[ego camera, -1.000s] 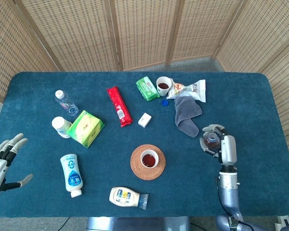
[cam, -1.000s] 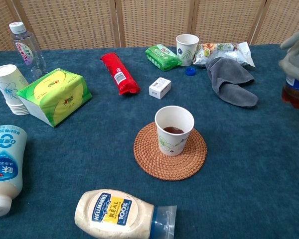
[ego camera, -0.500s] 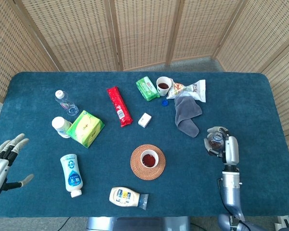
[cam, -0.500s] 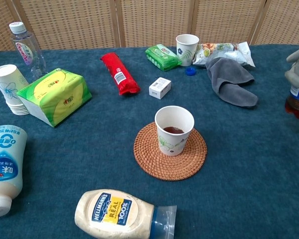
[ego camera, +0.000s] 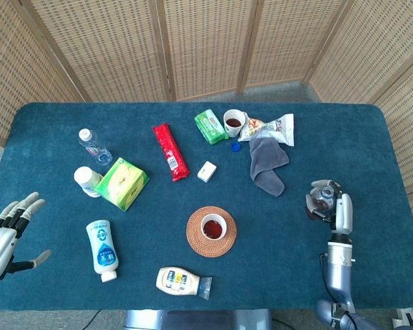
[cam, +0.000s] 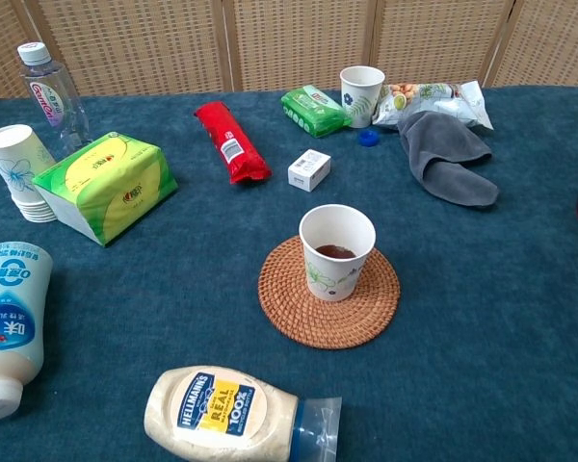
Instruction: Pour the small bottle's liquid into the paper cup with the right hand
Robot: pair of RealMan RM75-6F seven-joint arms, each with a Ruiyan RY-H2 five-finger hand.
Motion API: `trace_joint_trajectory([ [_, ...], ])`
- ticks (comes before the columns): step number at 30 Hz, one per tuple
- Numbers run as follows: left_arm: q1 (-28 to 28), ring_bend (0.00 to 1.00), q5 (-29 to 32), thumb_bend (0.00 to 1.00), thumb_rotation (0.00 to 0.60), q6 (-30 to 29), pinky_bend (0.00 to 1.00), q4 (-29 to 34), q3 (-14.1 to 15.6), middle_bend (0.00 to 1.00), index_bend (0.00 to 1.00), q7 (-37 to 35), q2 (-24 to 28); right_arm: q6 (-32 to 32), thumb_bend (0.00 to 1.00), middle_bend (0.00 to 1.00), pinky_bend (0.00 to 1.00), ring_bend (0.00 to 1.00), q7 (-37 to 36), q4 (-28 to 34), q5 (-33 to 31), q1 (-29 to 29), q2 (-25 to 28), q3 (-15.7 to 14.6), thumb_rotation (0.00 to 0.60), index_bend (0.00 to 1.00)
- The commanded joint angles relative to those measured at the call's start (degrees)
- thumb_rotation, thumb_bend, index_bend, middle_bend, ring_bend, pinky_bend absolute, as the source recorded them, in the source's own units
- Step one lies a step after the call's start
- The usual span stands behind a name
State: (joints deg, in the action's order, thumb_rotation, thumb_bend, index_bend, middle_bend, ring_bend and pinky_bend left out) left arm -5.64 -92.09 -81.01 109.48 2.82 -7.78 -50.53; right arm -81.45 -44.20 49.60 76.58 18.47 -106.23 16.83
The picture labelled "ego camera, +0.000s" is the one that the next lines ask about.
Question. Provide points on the red snack package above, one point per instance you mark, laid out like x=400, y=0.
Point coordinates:
x=170, y=151

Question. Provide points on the white object on floor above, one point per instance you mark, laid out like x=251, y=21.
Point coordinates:
x=407, y=318

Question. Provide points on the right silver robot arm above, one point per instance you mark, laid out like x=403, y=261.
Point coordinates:
x=340, y=271

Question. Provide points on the green yellow tissue pack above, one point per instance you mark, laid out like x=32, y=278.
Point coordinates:
x=122, y=184

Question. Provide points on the blue bottle cap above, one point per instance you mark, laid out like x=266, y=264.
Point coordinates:
x=235, y=147

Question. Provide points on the small bottle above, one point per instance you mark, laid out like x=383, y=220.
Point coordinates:
x=321, y=201

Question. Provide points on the round woven rattan coaster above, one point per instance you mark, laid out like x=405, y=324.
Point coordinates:
x=194, y=242

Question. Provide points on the blue carpet table cover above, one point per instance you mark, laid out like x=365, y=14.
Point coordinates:
x=330, y=137

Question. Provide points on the grey microfibre cloth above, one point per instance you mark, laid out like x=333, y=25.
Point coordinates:
x=266, y=165

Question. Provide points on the leaf print paper cup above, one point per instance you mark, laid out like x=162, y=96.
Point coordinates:
x=234, y=122

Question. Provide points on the clear plastic water bottle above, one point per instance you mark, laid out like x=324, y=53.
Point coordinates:
x=94, y=147

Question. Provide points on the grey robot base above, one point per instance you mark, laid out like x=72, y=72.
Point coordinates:
x=192, y=319

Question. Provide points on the small white cardboard box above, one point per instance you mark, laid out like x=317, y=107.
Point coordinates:
x=206, y=171

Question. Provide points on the green wet wipes pack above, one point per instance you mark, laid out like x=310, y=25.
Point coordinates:
x=210, y=126

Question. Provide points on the woven rattan folding screen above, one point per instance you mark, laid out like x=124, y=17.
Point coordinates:
x=106, y=44

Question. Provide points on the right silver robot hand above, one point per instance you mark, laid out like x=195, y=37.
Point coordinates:
x=344, y=213

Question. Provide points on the white peanut snack bag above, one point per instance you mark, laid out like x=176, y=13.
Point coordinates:
x=278, y=129

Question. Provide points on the white blue squeeze bottle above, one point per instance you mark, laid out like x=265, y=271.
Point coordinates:
x=102, y=247

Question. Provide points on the white cup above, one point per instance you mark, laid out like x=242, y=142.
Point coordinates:
x=213, y=228

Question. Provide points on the Hellmann's mayonnaise squeeze bottle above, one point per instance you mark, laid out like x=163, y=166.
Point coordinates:
x=177, y=281

